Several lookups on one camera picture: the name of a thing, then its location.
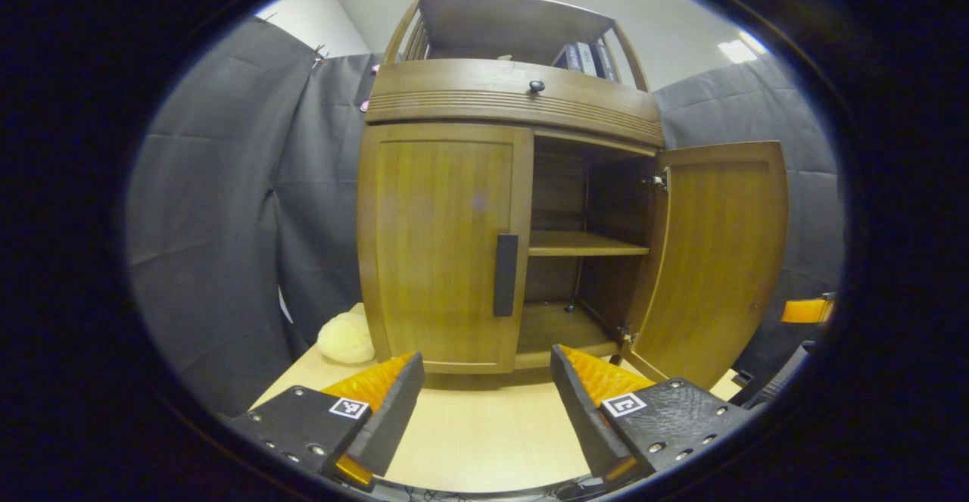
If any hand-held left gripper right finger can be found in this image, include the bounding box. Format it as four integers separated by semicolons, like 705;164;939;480
550;345;758;488

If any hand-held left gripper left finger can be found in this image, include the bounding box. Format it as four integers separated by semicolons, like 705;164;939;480
227;351;426;493

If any wooden cabinet door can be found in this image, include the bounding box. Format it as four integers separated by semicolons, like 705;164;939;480
357;122;534;376
622;141;790;391

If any black door handle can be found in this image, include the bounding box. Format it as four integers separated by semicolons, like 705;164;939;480
494;234;520;317

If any wooden double-door shoe cabinet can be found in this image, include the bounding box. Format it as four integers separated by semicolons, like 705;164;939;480
356;0;790;391

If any wooden inner cabinet shelf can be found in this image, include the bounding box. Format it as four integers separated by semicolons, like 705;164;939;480
528;229;650;257

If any wooden cabinet drawer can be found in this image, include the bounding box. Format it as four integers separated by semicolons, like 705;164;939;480
365;59;665;147

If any pale yellow fluffy ball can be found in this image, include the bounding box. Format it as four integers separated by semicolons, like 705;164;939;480
317;312;376;365

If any black backdrop cloth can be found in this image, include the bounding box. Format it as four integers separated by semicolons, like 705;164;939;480
125;16;845;416

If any small ceiling light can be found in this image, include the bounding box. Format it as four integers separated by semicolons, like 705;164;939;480
718;30;769;64

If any dark tall book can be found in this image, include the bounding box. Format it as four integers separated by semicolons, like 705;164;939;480
594;40;618;83

